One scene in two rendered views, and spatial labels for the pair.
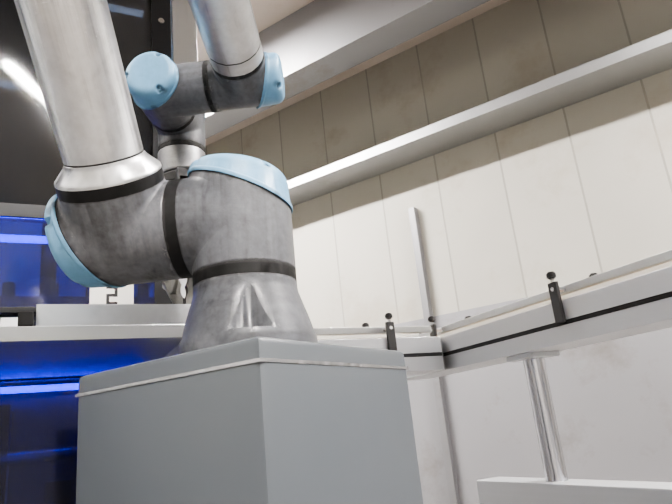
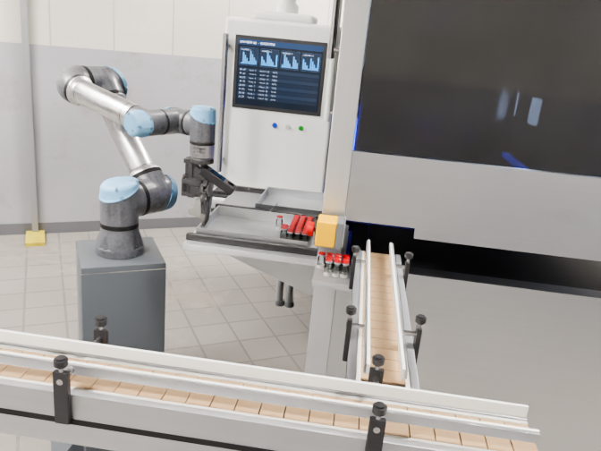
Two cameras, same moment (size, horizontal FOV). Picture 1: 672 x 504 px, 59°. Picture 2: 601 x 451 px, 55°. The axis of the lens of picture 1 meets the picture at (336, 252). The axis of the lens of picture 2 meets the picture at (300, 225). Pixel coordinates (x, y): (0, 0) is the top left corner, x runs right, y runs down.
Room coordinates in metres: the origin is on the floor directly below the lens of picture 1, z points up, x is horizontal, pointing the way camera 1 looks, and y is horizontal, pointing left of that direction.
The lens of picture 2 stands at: (2.03, -1.04, 1.48)
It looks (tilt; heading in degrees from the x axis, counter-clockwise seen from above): 18 degrees down; 122
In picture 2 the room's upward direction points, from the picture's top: 5 degrees clockwise
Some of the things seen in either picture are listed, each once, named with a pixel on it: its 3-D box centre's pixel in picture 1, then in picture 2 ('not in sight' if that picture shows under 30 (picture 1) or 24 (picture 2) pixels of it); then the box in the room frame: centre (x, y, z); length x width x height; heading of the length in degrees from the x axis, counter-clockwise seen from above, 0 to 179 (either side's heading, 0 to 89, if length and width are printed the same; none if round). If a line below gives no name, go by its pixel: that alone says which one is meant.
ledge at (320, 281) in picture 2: not in sight; (339, 277); (1.36, 0.26, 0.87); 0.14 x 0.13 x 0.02; 27
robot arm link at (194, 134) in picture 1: (180, 123); (202, 124); (0.86, 0.23, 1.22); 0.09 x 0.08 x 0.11; 178
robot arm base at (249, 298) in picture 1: (247, 317); (119, 235); (0.65, 0.11, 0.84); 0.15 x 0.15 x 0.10
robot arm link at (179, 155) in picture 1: (184, 168); (201, 151); (0.87, 0.23, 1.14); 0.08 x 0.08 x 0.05
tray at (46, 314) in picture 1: (123, 336); (258, 227); (0.99, 0.37, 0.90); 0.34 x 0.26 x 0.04; 26
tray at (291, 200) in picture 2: not in sight; (306, 204); (0.94, 0.73, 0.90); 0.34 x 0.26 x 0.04; 27
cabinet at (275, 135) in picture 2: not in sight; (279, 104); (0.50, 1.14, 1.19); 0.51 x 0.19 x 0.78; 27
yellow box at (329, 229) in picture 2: not in sight; (329, 231); (1.31, 0.26, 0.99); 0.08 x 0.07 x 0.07; 27
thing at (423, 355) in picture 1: (321, 348); (379, 308); (1.57, 0.07, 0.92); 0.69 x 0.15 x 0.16; 117
